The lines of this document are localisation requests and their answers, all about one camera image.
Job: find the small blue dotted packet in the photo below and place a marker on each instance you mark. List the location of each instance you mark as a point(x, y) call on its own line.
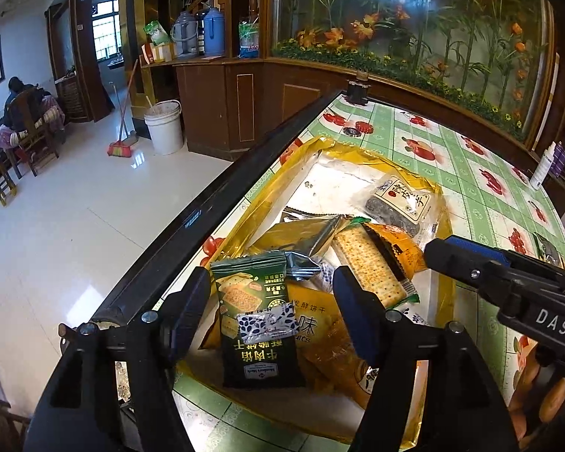
point(263, 325)

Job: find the dark jar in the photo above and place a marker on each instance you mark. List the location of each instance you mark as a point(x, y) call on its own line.
point(358, 89)

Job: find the wooden counter cabinet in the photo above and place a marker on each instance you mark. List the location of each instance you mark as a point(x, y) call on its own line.
point(216, 103)

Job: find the wooden chair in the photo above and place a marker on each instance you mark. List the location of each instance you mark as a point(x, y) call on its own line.
point(34, 139)

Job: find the gold foil snack packet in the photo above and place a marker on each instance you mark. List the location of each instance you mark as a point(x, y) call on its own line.
point(301, 238)

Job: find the flower glass panel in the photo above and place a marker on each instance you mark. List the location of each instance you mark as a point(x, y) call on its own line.
point(405, 9)

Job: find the dark snack packet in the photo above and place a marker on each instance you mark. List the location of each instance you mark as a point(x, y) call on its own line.
point(546, 249)

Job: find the small cardboard boxes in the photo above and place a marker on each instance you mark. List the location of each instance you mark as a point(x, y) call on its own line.
point(157, 52)

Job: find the clear dark seed packet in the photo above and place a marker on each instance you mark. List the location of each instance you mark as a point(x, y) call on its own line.
point(395, 202)

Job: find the barred window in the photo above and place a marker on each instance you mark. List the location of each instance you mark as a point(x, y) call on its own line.
point(106, 28)

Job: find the red broom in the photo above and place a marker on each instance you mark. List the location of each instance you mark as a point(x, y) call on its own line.
point(120, 149)

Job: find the purple bottle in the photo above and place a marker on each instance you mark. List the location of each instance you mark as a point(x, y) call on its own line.
point(561, 157)

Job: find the grey thermos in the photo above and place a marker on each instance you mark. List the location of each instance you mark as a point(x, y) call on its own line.
point(186, 33)

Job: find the dark green biscuit packet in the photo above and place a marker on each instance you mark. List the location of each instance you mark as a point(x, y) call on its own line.
point(259, 365)

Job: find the red bottle cap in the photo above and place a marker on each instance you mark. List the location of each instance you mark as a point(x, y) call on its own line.
point(364, 127)

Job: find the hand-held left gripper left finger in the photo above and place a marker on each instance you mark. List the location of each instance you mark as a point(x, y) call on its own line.
point(188, 310)

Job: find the white tray with yellow rim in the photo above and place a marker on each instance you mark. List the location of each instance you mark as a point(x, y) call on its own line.
point(334, 169)

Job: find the large orange snack packet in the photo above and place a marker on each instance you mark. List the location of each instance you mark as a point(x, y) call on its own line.
point(325, 339)

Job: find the white plastic bucket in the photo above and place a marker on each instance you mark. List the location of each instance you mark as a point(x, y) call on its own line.
point(164, 129)

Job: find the dark bottle cap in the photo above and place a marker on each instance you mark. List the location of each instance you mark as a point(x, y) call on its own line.
point(351, 132)

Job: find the small wooden stool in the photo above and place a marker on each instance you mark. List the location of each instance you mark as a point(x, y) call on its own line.
point(2, 181)

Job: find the green plastic bag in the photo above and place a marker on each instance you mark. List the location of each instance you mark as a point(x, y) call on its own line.
point(156, 33)

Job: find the blue thermos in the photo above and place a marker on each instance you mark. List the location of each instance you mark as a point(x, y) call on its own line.
point(213, 30)

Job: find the white spray bottle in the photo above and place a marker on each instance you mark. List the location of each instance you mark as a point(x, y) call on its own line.
point(543, 165)

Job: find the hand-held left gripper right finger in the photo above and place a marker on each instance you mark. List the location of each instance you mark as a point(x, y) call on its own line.
point(358, 320)

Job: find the orange cracker packet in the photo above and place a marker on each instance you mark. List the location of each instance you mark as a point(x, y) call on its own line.
point(372, 263)

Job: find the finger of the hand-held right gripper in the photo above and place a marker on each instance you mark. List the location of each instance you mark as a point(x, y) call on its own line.
point(452, 263)
point(480, 247)

